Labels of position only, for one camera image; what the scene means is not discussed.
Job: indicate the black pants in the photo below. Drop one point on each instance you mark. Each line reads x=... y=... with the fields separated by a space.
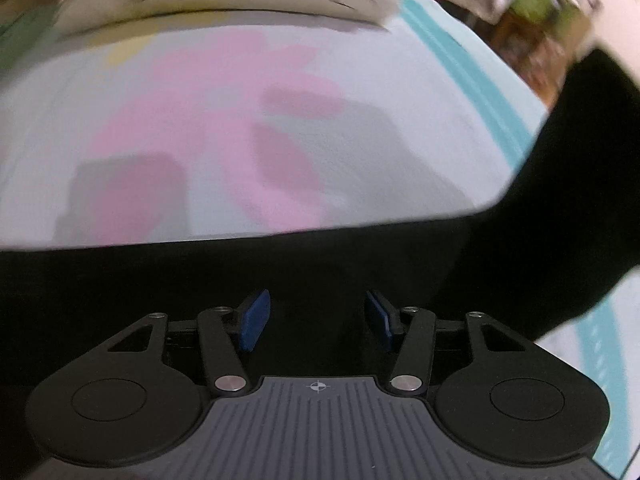
x=559 y=239

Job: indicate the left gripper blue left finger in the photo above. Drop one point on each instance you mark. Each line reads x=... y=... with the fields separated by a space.
x=253 y=315

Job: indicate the light blue flower blanket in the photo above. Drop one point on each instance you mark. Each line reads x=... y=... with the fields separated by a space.
x=216 y=127

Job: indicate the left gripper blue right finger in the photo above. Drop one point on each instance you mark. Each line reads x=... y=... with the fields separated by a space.
x=390 y=315

